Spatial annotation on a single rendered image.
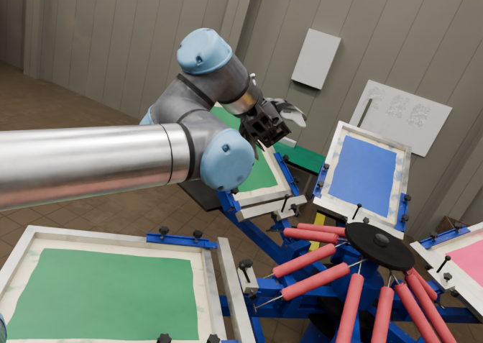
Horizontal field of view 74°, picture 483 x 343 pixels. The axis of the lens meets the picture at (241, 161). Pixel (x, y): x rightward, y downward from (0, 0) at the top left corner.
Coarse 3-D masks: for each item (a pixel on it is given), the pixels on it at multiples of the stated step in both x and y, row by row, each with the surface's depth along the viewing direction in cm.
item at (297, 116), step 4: (296, 108) 71; (280, 112) 68; (284, 112) 69; (288, 112) 70; (292, 112) 70; (296, 112) 71; (300, 112) 71; (280, 116) 70; (284, 116) 68; (288, 116) 69; (292, 116) 69; (296, 116) 70; (300, 116) 71; (304, 116) 73; (292, 120) 69; (296, 120) 69; (300, 120) 70; (304, 120) 74; (300, 124) 68; (304, 124) 69
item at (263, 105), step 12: (252, 108) 62; (264, 108) 64; (252, 120) 58; (264, 120) 63; (276, 120) 63; (252, 132) 64; (264, 132) 62; (276, 132) 64; (288, 132) 65; (264, 144) 65
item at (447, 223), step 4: (444, 216) 425; (448, 216) 424; (444, 220) 421; (448, 220) 412; (452, 220) 424; (456, 220) 422; (440, 224) 428; (444, 224) 417; (448, 224) 407; (452, 224) 426; (464, 224) 421; (468, 224) 420; (436, 228) 433; (440, 228) 424; (444, 228) 413; (448, 228) 403; (452, 228) 395; (440, 232) 419
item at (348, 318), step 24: (312, 240) 158; (336, 240) 150; (288, 264) 144; (360, 264) 135; (288, 288) 134; (312, 288) 133; (360, 288) 128; (384, 288) 129; (384, 312) 123; (408, 312) 128; (432, 312) 133; (384, 336) 119; (432, 336) 123
